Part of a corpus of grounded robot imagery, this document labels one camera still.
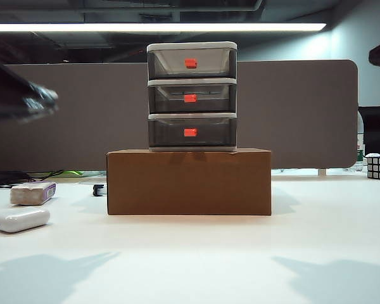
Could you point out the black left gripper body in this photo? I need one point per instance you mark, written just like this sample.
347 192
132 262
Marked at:
3 82

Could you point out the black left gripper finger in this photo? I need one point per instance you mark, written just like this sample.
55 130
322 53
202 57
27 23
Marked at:
42 93
41 111

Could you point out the white earphone case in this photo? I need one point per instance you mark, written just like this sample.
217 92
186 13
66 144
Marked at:
20 220

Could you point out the smoky drawer with slotted back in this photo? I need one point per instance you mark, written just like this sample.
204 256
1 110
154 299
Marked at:
171 101

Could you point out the smoky drawer with plain interior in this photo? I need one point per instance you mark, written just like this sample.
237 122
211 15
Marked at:
171 65

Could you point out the grey desk partition panel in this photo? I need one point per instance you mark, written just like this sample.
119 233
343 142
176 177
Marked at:
98 126

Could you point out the green flat object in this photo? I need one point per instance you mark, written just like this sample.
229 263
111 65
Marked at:
73 173

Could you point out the tissue pack with purple label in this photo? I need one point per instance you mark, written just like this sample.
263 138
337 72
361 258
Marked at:
30 193

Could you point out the small black clip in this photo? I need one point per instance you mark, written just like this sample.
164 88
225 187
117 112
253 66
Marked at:
97 190

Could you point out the long ceiling light strip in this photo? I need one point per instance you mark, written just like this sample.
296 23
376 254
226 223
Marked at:
145 27

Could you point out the white partition foot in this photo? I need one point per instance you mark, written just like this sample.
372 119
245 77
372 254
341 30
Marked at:
322 172

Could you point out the brown cardboard box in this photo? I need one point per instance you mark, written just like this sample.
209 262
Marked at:
190 183

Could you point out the white drawer cabinet frame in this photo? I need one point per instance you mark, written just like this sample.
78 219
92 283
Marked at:
191 46

